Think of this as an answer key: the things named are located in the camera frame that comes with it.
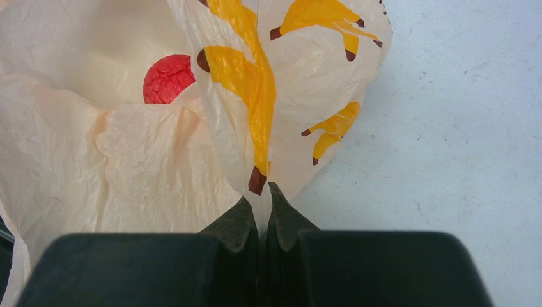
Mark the red fake strawberry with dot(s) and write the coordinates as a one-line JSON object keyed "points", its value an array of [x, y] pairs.
{"points": [[167, 78]]}

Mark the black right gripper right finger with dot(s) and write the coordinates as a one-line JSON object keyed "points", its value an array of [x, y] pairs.
{"points": [[308, 266]]}

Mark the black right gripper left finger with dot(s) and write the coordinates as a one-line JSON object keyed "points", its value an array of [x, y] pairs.
{"points": [[214, 267]]}

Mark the translucent orange plastic bag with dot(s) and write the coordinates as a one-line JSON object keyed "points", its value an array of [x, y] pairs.
{"points": [[278, 84]]}

